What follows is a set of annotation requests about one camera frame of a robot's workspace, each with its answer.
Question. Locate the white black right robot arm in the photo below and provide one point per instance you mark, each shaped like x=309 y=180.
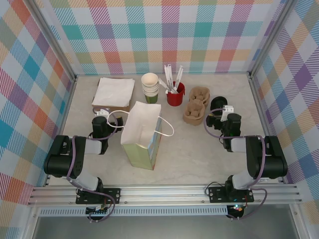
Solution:
x=271 y=164

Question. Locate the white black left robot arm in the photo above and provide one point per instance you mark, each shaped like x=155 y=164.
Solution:
x=59 y=161

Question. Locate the brown cardboard box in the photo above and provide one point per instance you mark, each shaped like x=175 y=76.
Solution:
x=119 y=108

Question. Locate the white napkin stack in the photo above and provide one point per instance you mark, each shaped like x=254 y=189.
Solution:
x=112 y=92

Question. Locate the red plastic cup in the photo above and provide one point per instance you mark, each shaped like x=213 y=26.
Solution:
x=175 y=99

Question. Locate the white wrapped stir stick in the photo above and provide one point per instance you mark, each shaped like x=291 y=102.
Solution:
x=167 y=74
x=175 y=88
x=178 y=74
x=164 y=84
x=171 y=74
x=181 y=74

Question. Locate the small black control board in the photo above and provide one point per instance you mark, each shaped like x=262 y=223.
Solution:
x=98 y=211

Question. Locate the control board with lights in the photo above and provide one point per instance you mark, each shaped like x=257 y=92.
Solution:
x=236 y=210

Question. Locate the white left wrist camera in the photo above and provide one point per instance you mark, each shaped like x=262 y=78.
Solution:
x=102 y=112

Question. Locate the aluminium table side rail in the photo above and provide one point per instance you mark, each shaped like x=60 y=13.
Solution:
x=255 y=85
x=64 y=114

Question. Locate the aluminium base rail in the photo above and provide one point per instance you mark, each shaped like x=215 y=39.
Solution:
x=162 y=194

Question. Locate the aluminium frame post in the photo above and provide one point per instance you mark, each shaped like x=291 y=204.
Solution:
x=271 y=37
x=55 y=37

